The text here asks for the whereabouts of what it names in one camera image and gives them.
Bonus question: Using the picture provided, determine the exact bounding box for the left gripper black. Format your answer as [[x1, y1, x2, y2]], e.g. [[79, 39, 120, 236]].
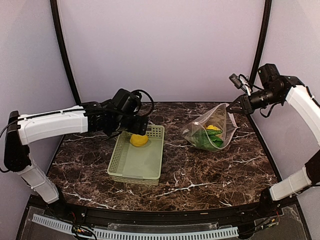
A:
[[111, 114, 150, 136]]

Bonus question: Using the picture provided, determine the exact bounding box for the yellow lemon top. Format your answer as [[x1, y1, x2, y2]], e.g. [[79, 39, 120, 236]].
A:
[[130, 134, 149, 147]]

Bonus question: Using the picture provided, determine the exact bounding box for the clear zip top bag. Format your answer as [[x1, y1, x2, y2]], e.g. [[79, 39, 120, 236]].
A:
[[181, 103, 239, 152]]

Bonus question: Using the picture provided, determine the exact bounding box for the green white bok choy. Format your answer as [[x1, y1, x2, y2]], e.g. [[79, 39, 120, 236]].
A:
[[190, 129, 224, 150]]

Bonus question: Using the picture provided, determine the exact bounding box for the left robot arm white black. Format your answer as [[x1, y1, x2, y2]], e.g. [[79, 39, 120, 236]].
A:
[[0, 88, 153, 218]]

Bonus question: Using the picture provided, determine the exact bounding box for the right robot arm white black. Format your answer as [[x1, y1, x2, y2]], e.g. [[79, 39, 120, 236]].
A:
[[226, 63, 320, 217]]

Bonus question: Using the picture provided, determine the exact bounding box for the beige plastic basket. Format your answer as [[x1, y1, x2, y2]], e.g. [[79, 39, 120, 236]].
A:
[[107, 125, 165, 186]]

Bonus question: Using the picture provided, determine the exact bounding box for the right clear acrylic plate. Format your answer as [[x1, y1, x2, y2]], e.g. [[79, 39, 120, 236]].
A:
[[249, 204, 308, 240]]

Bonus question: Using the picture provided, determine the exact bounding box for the clear acrylic plate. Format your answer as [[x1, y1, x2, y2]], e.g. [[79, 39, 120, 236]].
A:
[[249, 204, 308, 240], [15, 206, 75, 240]]

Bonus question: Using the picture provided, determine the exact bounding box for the left clear acrylic plate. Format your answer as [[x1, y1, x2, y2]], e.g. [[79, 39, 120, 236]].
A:
[[15, 206, 75, 240]]

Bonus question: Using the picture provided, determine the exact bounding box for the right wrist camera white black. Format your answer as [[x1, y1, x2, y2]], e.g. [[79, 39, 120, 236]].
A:
[[229, 73, 252, 96]]

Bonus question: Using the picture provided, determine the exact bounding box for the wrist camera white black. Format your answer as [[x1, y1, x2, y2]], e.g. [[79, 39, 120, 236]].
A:
[[229, 73, 252, 96], [111, 88, 155, 117]]

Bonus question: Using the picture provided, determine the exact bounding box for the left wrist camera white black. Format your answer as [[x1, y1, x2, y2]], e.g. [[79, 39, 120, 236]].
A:
[[111, 88, 155, 117]]

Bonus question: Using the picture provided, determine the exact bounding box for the right black frame post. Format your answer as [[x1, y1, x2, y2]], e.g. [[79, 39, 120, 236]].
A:
[[248, 0, 272, 86]]

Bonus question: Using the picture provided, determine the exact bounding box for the black curved front rail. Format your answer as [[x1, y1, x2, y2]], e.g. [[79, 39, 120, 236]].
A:
[[27, 194, 298, 226]]

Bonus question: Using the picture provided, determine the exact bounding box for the white slotted cable duct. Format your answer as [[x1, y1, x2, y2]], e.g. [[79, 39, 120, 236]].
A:
[[32, 214, 239, 240]]

